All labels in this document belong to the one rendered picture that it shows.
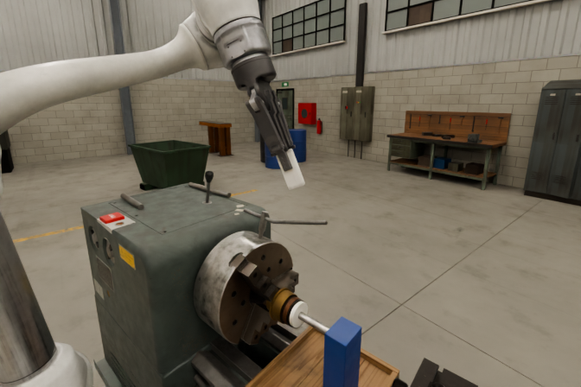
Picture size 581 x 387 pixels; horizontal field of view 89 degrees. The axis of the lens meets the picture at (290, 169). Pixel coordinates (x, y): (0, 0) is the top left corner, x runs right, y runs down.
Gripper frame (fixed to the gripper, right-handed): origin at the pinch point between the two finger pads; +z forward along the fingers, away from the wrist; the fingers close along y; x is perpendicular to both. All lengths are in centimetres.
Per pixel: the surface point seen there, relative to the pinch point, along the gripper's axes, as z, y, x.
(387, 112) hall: 17, -786, 55
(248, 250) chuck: 20.5, -22.0, -27.8
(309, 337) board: 58, -33, -26
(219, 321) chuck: 34, -12, -38
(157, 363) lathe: 42, -10, -63
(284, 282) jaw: 36, -30, -25
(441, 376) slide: 65, -20, 12
